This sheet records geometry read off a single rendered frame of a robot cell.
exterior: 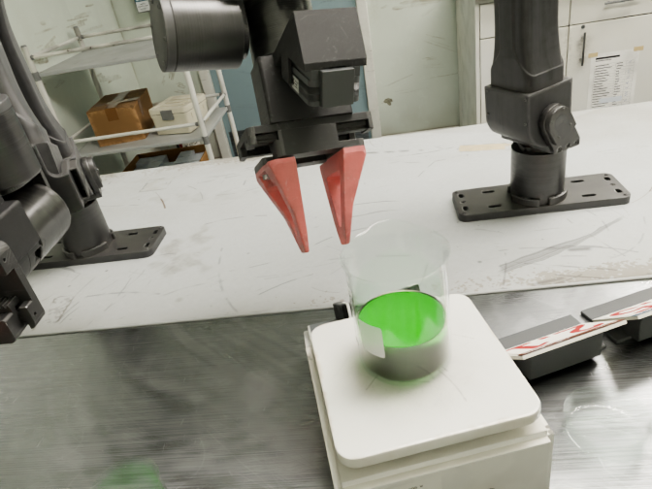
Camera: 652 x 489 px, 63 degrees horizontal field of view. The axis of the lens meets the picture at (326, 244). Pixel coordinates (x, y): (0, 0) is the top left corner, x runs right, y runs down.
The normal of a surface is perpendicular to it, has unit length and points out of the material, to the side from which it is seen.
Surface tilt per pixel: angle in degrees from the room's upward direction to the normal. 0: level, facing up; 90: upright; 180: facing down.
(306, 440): 0
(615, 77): 90
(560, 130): 90
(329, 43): 61
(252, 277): 0
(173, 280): 0
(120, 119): 91
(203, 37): 91
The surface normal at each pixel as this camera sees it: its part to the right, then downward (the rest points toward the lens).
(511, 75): -0.87, 0.40
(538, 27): 0.39, 0.37
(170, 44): 0.44, 0.59
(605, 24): -0.05, 0.52
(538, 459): 0.17, 0.48
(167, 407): -0.16, -0.85
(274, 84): 0.28, -0.05
